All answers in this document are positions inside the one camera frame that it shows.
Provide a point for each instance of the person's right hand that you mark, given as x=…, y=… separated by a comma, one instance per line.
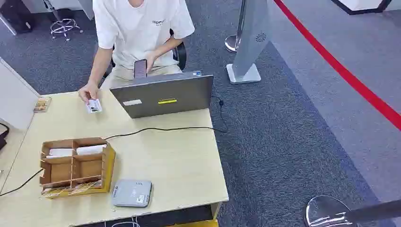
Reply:
x=87, y=91

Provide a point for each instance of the person's left hand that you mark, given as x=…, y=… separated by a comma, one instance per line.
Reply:
x=151, y=60

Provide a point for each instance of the dark smartphone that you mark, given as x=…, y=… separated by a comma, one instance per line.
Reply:
x=140, y=69

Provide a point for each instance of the white printed card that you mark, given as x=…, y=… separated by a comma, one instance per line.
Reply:
x=94, y=106

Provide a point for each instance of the black office chair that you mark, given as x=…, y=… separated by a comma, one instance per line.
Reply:
x=181, y=55

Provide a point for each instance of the person in white shirt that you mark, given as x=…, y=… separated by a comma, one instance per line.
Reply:
x=137, y=31

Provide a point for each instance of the grey laptop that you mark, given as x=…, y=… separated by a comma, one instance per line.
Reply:
x=163, y=95

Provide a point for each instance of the white card stack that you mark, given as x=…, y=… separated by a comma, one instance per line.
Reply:
x=91, y=149
x=61, y=152

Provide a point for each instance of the chrome stool base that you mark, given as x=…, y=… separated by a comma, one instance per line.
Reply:
x=64, y=25

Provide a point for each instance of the white partition panel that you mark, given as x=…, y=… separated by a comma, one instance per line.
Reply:
x=15, y=97

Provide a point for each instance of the wooden compartment box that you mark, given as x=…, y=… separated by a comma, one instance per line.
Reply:
x=78, y=170

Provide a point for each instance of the black object beside desk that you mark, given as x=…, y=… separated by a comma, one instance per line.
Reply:
x=3, y=134

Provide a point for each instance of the grey kiosk stand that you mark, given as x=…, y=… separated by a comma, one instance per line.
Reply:
x=250, y=40

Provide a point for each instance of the black bag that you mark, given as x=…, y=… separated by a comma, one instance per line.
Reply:
x=15, y=17

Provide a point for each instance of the grey card reader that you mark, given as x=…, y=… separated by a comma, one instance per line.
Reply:
x=132, y=193

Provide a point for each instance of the yellow box under desk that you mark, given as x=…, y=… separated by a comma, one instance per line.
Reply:
x=200, y=224

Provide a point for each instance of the white platform with black edge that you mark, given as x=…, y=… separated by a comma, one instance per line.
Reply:
x=360, y=4

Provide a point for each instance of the chrome stanchion with dark pole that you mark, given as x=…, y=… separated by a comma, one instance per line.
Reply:
x=327, y=213

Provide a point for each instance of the chrome stanchion post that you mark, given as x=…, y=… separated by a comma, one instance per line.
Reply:
x=232, y=43

